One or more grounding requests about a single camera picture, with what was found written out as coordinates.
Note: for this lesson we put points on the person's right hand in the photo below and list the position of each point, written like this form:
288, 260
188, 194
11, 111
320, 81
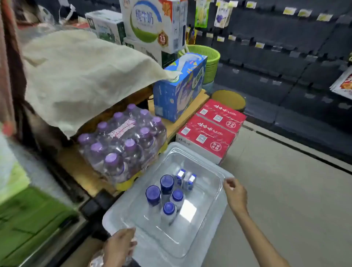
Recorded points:
236, 195

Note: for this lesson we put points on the person's left hand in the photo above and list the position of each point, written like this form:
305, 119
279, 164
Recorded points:
119, 246

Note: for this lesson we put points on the small blue milk carton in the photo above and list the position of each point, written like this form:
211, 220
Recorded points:
190, 180
180, 176

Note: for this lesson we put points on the blue-capped yogurt bottle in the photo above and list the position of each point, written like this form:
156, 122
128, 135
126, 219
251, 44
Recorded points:
168, 209
178, 195

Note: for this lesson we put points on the dark blue yogurt bottle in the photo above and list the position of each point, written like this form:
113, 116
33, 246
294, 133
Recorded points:
167, 183
153, 195

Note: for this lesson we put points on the person's right forearm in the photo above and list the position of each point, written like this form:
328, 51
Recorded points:
258, 242

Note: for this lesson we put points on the red cardboard carton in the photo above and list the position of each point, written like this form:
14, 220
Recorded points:
221, 115
206, 137

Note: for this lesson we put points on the green store cabinet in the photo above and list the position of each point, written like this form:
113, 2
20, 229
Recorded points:
27, 220

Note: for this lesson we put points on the yellow round stool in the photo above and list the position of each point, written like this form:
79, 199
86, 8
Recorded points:
228, 99

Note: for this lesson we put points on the pack of purple cap bottles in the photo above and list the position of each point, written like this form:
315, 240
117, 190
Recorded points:
123, 143

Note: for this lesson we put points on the blue printed milk case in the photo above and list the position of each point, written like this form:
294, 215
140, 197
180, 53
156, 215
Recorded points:
178, 88

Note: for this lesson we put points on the dark empty store shelf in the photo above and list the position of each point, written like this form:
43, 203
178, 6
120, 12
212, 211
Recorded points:
275, 68

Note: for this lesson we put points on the green plastic basket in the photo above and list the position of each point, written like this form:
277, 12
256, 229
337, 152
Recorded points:
207, 63

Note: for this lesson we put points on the red printed packet stack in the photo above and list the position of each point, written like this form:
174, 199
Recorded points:
342, 84

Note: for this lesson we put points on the white milk case dark print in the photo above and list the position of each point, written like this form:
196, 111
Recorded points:
150, 52

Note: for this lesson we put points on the beige cloth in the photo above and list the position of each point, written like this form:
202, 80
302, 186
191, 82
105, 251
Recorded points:
82, 74

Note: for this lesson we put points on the purple white hanging packet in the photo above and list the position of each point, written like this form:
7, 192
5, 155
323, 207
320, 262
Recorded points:
221, 15

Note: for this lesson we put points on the green hanging snack packet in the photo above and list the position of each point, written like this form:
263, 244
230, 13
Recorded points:
202, 12

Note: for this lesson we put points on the large white green milk case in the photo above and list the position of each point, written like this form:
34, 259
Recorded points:
154, 22

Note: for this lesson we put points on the row of yellow price tags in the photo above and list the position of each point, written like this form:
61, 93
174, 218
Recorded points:
289, 11

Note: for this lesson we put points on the white dark green milk case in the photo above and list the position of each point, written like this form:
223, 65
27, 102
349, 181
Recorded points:
106, 26

